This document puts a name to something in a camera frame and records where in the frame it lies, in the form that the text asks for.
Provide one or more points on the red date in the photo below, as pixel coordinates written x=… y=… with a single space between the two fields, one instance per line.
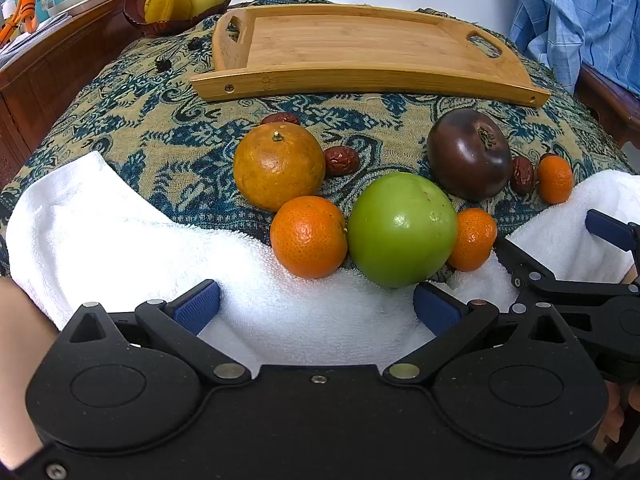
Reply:
x=342 y=161
x=522 y=175
x=280 y=119

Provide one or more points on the medium mandarin orange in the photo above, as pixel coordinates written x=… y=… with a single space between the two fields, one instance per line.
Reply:
x=307 y=237

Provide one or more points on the large brownish orange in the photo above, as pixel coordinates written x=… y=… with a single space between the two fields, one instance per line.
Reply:
x=277 y=167

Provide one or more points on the white towel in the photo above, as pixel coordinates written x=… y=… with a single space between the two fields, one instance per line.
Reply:
x=100 y=230

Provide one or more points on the small mandarin orange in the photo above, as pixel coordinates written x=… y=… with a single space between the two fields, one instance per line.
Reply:
x=555 y=180
x=475 y=240

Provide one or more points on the dark purple round fruit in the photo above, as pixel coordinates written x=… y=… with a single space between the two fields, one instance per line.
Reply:
x=465 y=160

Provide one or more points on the wooden tray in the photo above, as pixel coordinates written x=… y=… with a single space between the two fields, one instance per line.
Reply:
x=360 y=50

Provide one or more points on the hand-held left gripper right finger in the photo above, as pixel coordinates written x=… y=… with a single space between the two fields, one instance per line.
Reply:
x=435 y=307

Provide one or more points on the wooden chair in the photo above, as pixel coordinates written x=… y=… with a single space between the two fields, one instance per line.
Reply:
x=610 y=105

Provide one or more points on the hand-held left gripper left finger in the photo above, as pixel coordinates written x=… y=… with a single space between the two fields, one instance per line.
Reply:
x=197 y=305

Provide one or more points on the blue patterned tablecloth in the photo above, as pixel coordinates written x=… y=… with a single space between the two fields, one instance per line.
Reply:
x=150 y=125

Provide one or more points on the stack of papers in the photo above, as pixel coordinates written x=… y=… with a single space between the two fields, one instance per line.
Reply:
x=35 y=35

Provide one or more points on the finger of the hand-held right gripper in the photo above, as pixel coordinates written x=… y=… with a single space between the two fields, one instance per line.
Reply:
x=520 y=262
x=607 y=230

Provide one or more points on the red plastic bowl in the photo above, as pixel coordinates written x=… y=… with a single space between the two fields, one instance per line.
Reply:
x=165 y=27

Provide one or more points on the person's left forearm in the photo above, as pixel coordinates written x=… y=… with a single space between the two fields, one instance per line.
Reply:
x=20 y=360

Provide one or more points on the green apple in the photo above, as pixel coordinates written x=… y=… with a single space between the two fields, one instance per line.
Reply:
x=400 y=230

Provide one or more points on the black clip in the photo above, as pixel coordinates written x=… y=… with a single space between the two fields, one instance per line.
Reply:
x=194 y=45
x=160 y=65

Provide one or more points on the person's right hand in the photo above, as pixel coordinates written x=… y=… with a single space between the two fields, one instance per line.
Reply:
x=614 y=415

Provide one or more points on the blue plaid cloth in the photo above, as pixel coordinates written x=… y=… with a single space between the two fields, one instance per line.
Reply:
x=565 y=10

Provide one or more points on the wooden cabinet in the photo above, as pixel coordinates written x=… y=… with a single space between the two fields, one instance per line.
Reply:
x=45 y=80

